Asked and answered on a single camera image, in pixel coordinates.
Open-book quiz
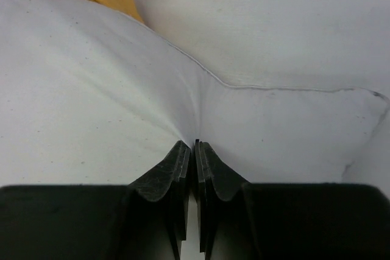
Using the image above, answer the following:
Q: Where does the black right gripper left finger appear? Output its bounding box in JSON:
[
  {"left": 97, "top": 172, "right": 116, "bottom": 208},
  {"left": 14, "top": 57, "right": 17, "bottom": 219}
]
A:
[{"left": 1, "top": 141, "right": 191, "bottom": 259}]

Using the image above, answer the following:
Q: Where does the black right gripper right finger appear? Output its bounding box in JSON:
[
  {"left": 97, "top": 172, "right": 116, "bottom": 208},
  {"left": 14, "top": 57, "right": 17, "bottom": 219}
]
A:
[{"left": 194, "top": 141, "right": 389, "bottom": 259}]

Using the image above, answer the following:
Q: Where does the white pillow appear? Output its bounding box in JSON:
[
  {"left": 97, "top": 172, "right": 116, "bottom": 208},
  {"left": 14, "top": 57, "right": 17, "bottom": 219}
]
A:
[{"left": 1, "top": 0, "right": 389, "bottom": 191}]

